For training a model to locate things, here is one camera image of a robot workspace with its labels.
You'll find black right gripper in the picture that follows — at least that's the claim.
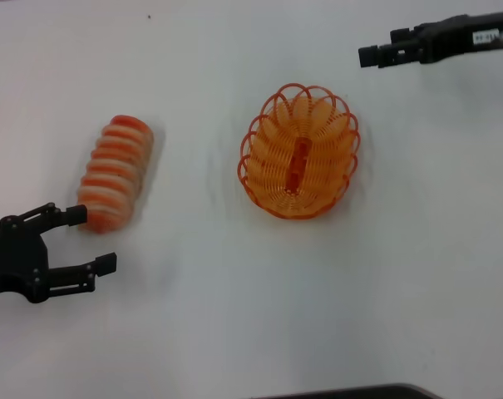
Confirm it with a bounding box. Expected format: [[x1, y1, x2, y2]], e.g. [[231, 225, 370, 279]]
[[358, 11, 503, 70]]

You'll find orange striped bread roll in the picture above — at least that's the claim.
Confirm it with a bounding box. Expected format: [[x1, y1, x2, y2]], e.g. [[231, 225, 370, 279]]
[[76, 115, 155, 234]]

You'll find orange plastic woven basket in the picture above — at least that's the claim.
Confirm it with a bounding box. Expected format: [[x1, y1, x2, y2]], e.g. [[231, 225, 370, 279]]
[[237, 81, 362, 220]]

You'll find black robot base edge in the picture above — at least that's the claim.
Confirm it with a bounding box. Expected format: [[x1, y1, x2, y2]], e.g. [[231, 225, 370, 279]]
[[250, 382, 443, 399]]

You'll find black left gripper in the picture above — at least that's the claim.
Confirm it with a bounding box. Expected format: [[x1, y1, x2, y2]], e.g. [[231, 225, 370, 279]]
[[0, 202, 118, 304]]

